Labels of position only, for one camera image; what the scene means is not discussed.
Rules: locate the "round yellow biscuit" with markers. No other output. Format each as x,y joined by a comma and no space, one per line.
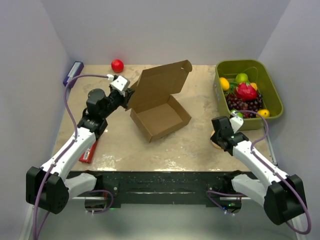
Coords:
214,144

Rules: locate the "purple grape bunch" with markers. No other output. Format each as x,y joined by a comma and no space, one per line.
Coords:
235,103

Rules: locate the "green fruit lower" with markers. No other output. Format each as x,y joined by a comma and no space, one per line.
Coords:
234,113

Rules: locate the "orange fruit behind dragonfruit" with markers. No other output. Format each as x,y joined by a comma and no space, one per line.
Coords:
254,86

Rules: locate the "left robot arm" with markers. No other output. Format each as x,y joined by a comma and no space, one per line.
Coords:
48,187

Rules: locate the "brown cardboard box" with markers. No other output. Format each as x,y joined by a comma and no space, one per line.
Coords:
153,107

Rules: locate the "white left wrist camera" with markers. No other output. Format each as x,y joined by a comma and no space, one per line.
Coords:
118,83

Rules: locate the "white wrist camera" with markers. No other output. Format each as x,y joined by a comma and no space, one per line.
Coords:
236,123
118,83

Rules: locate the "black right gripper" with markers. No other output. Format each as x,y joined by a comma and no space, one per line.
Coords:
213,138

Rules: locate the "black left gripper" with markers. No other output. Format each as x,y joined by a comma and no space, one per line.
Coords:
125,99

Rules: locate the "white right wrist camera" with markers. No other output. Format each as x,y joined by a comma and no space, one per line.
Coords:
236,123

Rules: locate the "red apple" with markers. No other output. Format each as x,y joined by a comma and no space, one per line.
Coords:
117,65

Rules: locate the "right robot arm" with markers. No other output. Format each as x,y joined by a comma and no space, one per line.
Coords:
282,196

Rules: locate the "yellow lemon upper left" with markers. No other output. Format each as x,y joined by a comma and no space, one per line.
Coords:
225,85

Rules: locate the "red rectangular box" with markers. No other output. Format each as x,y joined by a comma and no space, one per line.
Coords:
88,155

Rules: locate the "green lime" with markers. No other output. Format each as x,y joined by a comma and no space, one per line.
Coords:
242,78

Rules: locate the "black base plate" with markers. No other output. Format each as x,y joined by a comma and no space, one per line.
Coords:
160,188

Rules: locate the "green plastic bin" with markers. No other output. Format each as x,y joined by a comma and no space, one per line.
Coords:
258,74

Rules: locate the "yellow mango lower right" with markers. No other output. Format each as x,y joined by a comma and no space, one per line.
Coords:
264,112

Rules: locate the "purple rectangular box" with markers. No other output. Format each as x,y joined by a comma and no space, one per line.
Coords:
74,71

